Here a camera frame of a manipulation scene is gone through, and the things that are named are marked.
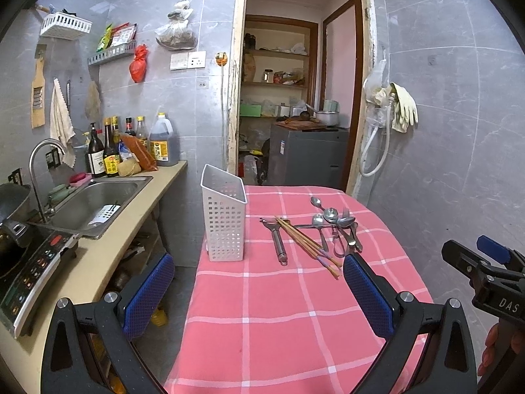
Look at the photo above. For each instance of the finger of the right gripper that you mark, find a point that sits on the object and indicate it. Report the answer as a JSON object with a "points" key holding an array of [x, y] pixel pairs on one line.
{"points": [[494, 249], [463, 259]]}

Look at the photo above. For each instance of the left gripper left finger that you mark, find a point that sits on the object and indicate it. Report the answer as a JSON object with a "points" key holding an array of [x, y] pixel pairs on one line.
{"points": [[81, 336]]}

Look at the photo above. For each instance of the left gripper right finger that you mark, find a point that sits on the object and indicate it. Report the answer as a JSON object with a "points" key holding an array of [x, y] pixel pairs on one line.
{"points": [[446, 363]]}

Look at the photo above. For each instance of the steel vegetable peeler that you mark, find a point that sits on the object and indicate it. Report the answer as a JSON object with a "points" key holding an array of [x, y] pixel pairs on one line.
{"points": [[274, 228]]}

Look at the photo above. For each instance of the person right hand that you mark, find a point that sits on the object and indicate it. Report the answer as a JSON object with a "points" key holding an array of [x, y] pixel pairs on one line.
{"points": [[489, 353]]}

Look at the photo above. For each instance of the induction cooker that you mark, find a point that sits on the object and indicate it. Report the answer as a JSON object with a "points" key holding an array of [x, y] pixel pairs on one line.
{"points": [[34, 268]]}

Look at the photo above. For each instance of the chrome faucet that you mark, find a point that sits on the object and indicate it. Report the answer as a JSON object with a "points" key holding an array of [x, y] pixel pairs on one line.
{"points": [[36, 171]]}

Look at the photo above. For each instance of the steel sink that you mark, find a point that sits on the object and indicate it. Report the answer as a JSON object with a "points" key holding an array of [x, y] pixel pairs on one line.
{"points": [[92, 208]]}

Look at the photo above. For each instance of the yellow rubber gloves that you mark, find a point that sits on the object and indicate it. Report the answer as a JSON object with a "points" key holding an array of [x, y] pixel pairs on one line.
{"points": [[394, 106]]}

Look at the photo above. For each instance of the pink plaid tablecloth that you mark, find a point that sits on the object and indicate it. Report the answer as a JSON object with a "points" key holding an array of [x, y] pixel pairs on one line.
{"points": [[256, 326]]}

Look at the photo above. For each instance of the grey washing machine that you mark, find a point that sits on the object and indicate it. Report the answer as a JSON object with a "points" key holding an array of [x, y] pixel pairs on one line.
{"points": [[307, 158]]}

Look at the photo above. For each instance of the white pot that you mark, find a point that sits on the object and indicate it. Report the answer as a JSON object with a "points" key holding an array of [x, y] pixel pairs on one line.
{"points": [[328, 118]]}

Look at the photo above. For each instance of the white perforated utensil basket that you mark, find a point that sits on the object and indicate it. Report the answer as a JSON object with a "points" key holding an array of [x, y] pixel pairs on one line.
{"points": [[224, 205]]}

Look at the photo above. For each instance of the orange snack pouch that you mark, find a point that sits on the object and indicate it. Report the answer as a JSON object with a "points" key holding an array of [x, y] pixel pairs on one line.
{"points": [[143, 156]]}

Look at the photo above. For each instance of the hanging white towel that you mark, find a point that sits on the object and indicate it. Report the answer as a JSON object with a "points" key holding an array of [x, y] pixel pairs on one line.
{"points": [[61, 127]]}

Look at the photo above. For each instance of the large oil jug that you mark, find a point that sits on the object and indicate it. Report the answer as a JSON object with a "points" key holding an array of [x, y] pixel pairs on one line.
{"points": [[164, 144]]}

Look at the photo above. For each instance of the wooden grater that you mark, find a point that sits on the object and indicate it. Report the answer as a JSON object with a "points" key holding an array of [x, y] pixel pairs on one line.
{"points": [[37, 104]]}

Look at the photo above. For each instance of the red plastic bag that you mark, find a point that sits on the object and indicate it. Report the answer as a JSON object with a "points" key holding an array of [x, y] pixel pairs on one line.
{"points": [[138, 66]]}

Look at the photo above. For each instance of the bag of dried goods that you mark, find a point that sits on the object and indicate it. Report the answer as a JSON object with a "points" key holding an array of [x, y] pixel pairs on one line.
{"points": [[177, 34]]}

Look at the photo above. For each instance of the orange wall hook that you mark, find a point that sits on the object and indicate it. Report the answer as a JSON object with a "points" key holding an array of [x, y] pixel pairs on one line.
{"points": [[221, 59]]}

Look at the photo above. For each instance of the grey wall shelf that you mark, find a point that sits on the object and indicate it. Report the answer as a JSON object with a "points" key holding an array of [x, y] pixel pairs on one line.
{"points": [[112, 53]]}

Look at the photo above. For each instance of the white wall socket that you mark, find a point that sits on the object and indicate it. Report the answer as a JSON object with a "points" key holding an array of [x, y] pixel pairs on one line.
{"points": [[188, 60]]}

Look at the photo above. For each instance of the white wall basket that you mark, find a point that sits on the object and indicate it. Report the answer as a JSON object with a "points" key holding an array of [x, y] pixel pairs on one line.
{"points": [[64, 26]]}

